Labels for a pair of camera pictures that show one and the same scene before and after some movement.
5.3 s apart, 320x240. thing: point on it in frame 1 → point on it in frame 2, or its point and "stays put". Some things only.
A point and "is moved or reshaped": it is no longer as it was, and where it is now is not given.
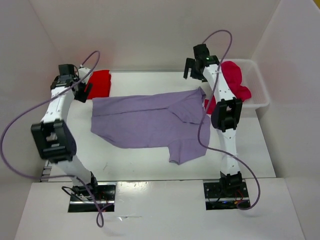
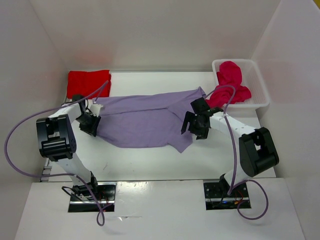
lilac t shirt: [174, 120] is moved or reshaped
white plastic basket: [251, 79] stays put
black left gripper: [81, 92] → [90, 124]
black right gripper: [193, 69] → [194, 120]
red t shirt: [99, 84] stays put
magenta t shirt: [233, 73] stays put
